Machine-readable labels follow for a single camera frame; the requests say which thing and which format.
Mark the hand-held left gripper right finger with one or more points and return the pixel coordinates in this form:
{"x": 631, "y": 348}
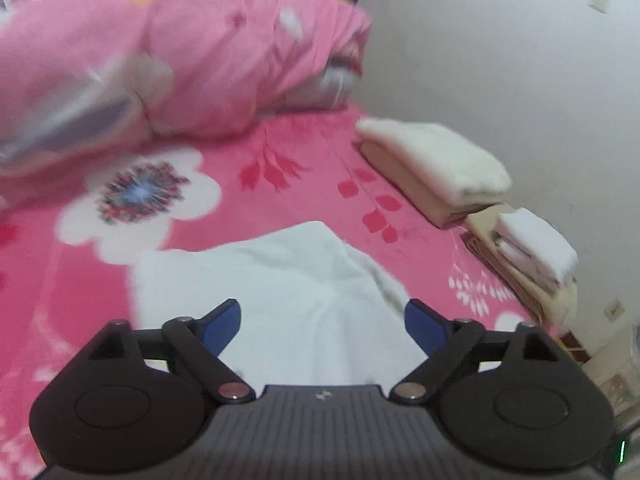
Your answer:
{"x": 422, "y": 328}

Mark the white and tan folded stack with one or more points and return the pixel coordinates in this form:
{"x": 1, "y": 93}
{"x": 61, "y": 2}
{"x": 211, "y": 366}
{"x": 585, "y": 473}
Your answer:
{"x": 510, "y": 265}

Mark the white wall switch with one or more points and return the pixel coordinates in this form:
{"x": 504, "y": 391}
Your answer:
{"x": 600, "y": 2}

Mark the white wall socket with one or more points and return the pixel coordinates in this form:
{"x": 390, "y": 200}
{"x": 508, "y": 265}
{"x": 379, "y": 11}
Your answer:
{"x": 614, "y": 310}

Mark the white shirt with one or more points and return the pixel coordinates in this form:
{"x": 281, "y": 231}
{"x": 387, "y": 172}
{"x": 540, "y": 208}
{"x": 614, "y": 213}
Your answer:
{"x": 300, "y": 285}

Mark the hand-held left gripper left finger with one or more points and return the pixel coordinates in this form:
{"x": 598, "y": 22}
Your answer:
{"x": 222, "y": 326}

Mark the pink floral quilt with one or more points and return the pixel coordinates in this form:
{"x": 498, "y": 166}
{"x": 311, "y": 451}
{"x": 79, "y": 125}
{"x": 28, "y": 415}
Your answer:
{"x": 200, "y": 60}

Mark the beige folded garment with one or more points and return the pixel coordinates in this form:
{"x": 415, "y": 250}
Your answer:
{"x": 410, "y": 190}

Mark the cream fleece folded garment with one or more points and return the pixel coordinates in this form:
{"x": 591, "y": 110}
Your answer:
{"x": 440, "y": 160}

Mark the pink flower print blanket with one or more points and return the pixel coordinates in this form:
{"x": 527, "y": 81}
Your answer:
{"x": 310, "y": 180}

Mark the small white folded garment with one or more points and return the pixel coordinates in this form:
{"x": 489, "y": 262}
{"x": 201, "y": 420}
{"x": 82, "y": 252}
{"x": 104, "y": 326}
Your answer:
{"x": 540, "y": 245}

